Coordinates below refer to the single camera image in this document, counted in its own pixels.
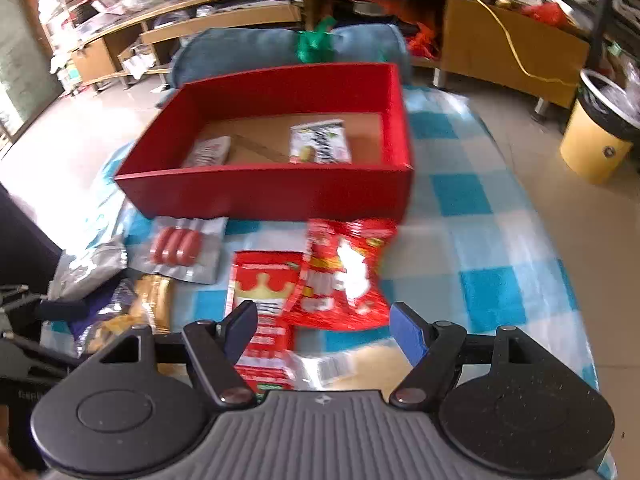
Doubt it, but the red crown print packet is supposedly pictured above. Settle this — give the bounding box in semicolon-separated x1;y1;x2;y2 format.
227;251;306;395

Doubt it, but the silver foil packet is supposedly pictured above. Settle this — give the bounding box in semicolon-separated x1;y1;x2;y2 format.
49;240;129;302

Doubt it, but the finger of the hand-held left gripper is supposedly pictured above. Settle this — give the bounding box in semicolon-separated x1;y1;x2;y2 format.
0;285;85;322
0;332;82;378

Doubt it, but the yellow trash bin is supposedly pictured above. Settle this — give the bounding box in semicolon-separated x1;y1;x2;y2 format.
559;69;640;185

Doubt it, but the red cardboard box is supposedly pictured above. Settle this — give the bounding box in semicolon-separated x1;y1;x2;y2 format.
114;62;415;223

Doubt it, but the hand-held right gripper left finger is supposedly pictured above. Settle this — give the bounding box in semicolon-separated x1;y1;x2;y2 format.
82;300;259;408

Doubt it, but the wooden television cabinet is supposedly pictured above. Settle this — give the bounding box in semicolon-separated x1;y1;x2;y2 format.
69;0;592;111

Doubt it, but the blue rolled blanket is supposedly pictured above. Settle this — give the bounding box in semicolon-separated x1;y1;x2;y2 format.
167;24;414;97

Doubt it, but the clear pastry packet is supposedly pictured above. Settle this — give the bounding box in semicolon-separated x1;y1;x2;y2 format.
287;344;417;392

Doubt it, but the orange plastic bag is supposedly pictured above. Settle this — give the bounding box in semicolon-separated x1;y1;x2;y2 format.
394;0;447;59

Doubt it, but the red plastic bag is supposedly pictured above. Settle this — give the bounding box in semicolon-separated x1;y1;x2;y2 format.
522;1;567;27

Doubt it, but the golden brown snack packet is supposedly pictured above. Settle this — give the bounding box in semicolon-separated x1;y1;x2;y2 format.
134;274;174;335

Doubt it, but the white black snack packet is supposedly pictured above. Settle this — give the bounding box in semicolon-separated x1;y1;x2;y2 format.
289;119;353;165

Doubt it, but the sausage packet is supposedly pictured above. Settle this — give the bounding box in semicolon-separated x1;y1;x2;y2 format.
137;216;230;285

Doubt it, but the green strap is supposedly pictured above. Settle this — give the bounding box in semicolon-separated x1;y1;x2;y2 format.
296;16;337;65

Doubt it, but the purple snack packet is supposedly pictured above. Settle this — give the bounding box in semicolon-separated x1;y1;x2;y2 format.
70;280;146;356

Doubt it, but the yellow cable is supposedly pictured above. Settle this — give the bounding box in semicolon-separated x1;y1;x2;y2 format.
435;0;585;86

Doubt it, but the small pale snack packet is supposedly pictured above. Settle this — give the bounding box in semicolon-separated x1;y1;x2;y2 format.
182;136;232;169

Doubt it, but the glass sliding door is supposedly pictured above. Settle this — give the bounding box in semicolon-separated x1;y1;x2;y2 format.
0;0;67;148

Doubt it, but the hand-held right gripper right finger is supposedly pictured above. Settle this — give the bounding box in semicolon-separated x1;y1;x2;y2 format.
389;301;556;408

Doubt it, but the blue checked tablecloth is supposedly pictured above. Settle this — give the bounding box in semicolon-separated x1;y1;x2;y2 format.
40;85;621;480

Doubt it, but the cluttered white shelf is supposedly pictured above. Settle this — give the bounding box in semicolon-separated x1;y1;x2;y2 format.
40;0;126;97

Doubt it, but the red candy packet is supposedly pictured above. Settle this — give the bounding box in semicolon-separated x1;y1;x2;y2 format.
279;217;399;332

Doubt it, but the black shelf rack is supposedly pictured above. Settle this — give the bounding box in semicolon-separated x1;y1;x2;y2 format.
592;0;640;83

